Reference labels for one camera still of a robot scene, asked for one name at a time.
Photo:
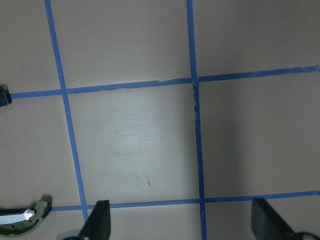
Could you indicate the small black plastic part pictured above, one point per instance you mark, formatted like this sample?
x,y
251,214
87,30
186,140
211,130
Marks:
x,y
5,97

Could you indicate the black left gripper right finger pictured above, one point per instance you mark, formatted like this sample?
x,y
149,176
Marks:
x,y
267,224

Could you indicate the olive curved brake shoe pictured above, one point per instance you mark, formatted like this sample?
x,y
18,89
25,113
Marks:
x,y
17,222

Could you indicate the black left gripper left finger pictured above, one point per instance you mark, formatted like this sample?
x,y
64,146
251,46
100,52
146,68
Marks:
x,y
98,224

